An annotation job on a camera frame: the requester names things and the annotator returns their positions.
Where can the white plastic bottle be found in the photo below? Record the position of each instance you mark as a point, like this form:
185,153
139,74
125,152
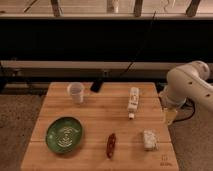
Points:
133,102

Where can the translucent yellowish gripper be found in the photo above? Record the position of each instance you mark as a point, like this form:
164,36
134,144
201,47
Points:
170,115

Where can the white crumpled sponge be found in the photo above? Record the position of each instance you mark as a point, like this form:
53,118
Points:
150,140

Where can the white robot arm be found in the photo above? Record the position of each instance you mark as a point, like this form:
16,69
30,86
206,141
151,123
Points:
186,81

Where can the green ceramic bowl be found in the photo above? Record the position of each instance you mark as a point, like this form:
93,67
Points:
64,135

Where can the wooden table board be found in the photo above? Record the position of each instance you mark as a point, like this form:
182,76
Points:
102,114

